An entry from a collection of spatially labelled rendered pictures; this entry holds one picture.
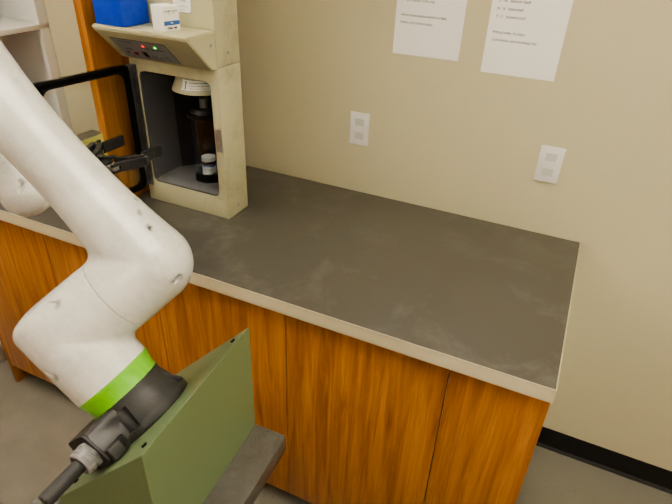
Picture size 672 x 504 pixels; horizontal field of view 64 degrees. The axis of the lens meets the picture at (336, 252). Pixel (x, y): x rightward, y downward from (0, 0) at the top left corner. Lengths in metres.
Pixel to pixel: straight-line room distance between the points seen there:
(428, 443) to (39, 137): 1.16
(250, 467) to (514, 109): 1.25
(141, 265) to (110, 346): 0.14
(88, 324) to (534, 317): 1.04
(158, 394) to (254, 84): 1.41
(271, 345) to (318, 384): 0.17
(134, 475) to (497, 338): 0.87
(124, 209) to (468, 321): 0.87
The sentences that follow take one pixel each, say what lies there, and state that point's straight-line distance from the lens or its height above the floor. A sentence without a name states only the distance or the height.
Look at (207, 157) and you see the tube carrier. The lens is 1.82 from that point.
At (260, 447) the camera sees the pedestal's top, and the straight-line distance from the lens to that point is 1.08.
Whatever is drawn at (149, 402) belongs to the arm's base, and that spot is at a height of 1.15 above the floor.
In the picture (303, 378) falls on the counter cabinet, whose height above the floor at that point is 0.67.
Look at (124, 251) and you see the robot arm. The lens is 0.85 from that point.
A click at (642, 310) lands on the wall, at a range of 2.02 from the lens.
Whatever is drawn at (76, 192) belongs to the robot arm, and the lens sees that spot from 0.87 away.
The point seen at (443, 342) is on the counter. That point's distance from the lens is 1.31.
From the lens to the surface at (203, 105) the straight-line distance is 1.80.
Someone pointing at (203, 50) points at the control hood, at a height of 1.47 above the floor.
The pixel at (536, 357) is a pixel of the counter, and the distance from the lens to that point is 1.34.
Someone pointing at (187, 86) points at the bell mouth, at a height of 1.34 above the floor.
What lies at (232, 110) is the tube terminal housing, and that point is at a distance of 1.69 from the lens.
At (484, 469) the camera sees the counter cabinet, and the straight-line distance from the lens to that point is 1.55.
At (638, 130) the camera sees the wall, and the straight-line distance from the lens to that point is 1.76.
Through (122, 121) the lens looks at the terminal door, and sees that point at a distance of 1.81.
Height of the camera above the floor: 1.78
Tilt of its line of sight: 32 degrees down
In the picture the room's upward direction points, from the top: 2 degrees clockwise
